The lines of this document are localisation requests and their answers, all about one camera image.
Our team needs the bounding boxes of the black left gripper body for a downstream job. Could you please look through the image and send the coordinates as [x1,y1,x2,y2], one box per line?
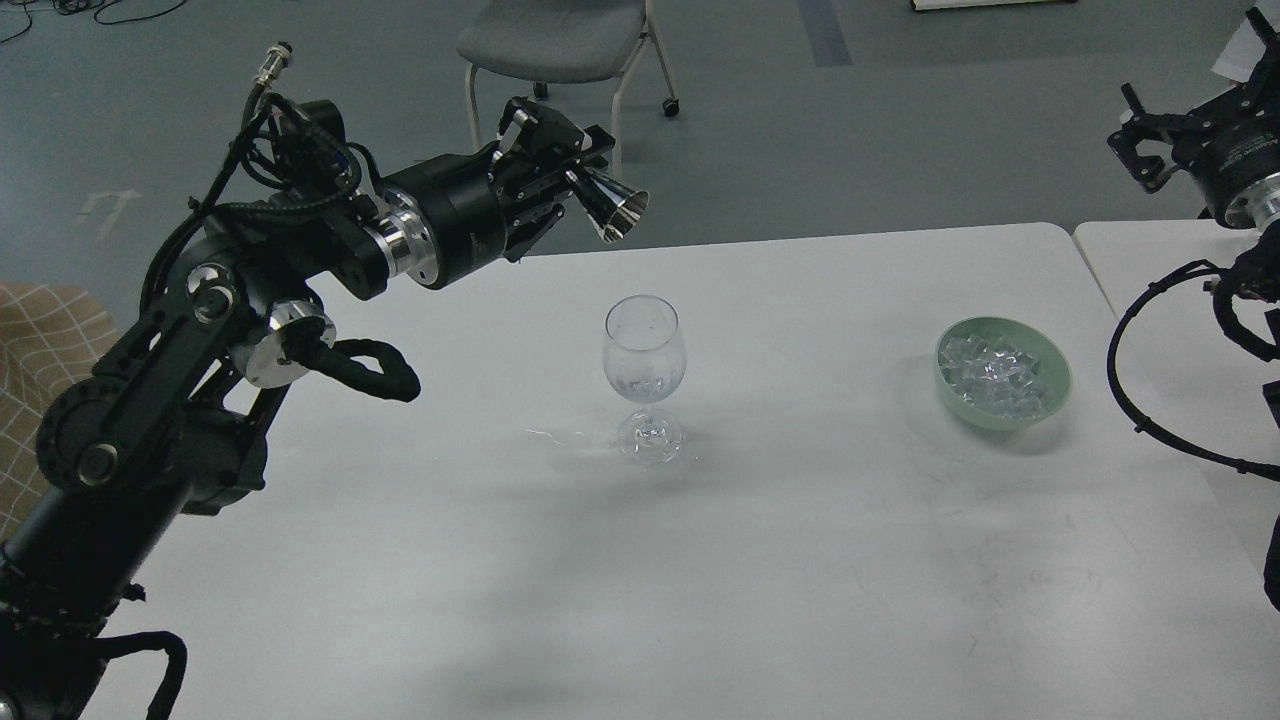
[385,150,525,290]

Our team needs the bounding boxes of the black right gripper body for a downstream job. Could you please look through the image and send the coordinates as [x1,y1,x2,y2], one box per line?
[1172,90,1279,231]

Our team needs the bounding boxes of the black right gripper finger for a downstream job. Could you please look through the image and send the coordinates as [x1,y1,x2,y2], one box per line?
[1215,18,1266,88]
[1107,83,1201,193]

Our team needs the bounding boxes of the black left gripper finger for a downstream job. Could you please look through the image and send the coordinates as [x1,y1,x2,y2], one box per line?
[490,96,616,200]
[500,195,570,263]

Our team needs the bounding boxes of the steel double jigger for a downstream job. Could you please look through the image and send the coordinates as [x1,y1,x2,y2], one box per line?
[563,167,650,243]

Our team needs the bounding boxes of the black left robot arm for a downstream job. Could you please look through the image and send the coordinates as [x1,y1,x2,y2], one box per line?
[3,42,649,719]

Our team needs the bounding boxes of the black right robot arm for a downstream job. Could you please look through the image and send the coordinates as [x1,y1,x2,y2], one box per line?
[1076,219,1277,602]

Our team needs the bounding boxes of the clear wine glass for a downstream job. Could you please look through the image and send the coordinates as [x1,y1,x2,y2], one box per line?
[602,293,687,466]

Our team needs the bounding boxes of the green bowl of ice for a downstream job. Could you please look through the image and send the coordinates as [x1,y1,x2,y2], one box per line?
[932,316,1074,432]

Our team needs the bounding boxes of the grey office chair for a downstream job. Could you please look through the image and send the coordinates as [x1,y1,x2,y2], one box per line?
[456,1,680,147]

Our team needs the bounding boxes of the beige checkered cushion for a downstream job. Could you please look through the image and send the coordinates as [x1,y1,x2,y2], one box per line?
[1,281,119,538]

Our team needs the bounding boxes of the black floor cables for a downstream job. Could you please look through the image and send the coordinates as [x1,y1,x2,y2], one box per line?
[0,0,187,44]

